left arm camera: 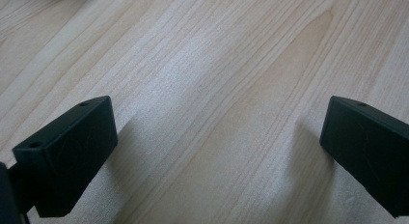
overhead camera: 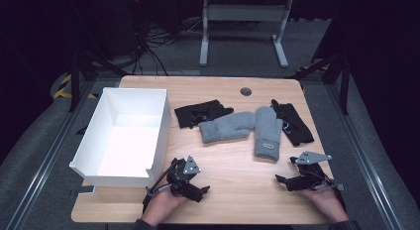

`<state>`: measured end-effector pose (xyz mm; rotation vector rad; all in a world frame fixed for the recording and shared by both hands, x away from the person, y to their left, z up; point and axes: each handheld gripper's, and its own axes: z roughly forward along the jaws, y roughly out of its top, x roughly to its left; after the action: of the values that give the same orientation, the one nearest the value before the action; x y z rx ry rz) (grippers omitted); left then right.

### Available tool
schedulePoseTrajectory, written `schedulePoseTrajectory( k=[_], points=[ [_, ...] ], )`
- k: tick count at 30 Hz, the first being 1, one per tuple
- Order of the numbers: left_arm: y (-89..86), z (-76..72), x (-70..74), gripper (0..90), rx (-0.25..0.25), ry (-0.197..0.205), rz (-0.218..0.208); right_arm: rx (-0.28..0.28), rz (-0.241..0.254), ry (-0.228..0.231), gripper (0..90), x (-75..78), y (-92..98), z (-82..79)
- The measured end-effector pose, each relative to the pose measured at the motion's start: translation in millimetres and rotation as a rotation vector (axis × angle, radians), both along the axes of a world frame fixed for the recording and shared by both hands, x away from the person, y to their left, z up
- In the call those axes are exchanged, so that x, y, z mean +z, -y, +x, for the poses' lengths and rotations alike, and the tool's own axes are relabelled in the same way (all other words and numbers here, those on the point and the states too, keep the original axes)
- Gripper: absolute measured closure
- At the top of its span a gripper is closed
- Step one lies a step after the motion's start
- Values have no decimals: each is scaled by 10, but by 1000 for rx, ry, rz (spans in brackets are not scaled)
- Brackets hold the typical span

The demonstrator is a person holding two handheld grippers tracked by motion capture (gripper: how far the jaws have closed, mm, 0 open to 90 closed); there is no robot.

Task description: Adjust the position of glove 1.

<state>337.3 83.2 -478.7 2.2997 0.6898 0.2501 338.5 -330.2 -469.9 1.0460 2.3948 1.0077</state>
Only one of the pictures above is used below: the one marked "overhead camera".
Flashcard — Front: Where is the tangle of floor cables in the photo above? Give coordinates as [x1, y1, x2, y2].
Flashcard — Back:
[131, 15, 206, 76]

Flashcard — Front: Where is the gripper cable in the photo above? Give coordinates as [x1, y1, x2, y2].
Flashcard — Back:
[325, 181, 347, 192]
[142, 160, 179, 214]

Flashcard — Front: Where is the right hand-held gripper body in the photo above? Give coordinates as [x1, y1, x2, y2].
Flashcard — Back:
[289, 151, 335, 192]

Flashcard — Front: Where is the plain grey mitten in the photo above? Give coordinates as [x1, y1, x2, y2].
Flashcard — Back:
[197, 110, 257, 145]

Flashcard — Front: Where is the white desk frame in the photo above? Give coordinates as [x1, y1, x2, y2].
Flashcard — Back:
[198, 0, 294, 69]

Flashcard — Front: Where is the grey mitten with label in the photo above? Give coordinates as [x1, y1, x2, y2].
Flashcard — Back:
[254, 105, 284, 162]

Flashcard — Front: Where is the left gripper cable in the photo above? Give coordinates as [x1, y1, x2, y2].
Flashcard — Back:
[142, 160, 179, 214]

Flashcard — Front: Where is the person's left hand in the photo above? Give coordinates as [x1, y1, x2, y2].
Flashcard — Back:
[141, 184, 190, 227]

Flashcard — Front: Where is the person's right hand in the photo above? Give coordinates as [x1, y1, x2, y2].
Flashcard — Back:
[297, 186, 350, 224]

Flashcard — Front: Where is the white box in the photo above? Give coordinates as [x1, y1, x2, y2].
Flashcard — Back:
[68, 86, 172, 188]

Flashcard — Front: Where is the black metal stand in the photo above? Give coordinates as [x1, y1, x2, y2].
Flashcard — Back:
[285, 51, 352, 116]
[67, 51, 131, 113]

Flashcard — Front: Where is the black glove with buckle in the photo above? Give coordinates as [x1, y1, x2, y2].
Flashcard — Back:
[269, 98, 315, 148]

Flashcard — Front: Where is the aluminium floor rail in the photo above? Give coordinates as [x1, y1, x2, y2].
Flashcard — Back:
[5, 80, 97, 230]
[325, 84, 405, 230]

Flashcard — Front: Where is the yellow black hazard tape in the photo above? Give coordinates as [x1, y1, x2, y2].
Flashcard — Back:
[52, 73, 99, 100]

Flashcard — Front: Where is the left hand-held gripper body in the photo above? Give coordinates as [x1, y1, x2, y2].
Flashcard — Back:
[165, 155, 202, 200]

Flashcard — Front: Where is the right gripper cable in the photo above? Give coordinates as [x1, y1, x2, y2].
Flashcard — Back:
[325, 181, 347, 192]

